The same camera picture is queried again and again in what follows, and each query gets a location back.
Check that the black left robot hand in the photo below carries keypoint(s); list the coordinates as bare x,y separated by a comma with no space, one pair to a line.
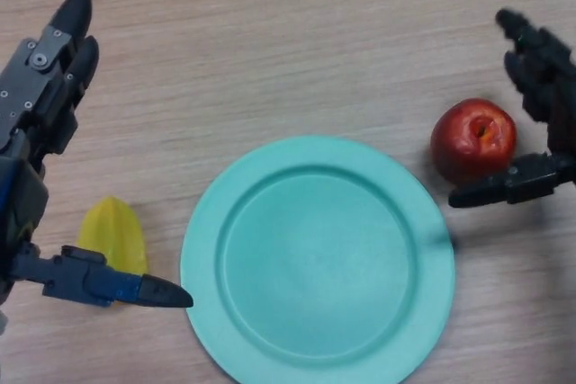
40,96

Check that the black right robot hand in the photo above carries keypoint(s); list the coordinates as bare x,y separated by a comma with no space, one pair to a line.
540,69

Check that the red apple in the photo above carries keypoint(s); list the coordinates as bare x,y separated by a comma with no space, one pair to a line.
468,141

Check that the green round plate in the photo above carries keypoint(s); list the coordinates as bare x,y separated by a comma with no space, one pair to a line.
315,262

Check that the yellow starfruit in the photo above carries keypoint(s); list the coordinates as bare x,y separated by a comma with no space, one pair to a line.
112,231

